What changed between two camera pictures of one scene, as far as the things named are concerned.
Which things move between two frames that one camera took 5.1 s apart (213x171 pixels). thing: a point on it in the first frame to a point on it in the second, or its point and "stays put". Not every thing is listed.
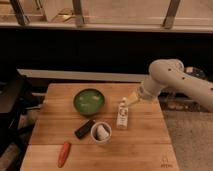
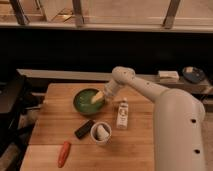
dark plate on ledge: (190, 70) stays put
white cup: (101, 132) stays put
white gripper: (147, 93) to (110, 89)
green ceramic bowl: (89, 101) stays put
